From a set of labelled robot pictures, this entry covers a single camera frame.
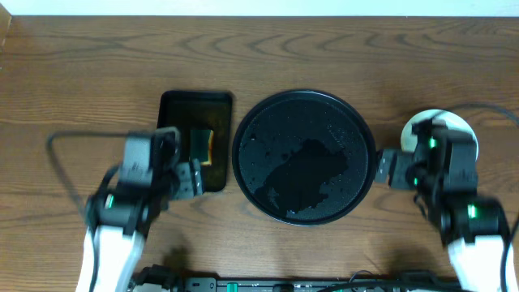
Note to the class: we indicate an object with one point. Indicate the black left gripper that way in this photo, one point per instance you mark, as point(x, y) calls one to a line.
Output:
point(186, 178)

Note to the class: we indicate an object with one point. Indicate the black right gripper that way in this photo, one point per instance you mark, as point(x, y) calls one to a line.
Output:
point(403, 162)

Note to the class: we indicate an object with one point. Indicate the green plate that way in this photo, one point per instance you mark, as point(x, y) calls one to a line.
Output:
point(440, 117)

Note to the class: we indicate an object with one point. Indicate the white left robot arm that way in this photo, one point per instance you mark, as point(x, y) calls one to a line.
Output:
point(130, 198)

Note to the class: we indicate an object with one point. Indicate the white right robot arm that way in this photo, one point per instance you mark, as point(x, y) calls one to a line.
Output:
point(476, 234)

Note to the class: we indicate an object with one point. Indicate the black rectangular tray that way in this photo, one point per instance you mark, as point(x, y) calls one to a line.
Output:
point(212, 110)

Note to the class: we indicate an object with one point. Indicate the black round tray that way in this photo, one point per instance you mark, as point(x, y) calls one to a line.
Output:
point(304, 157)

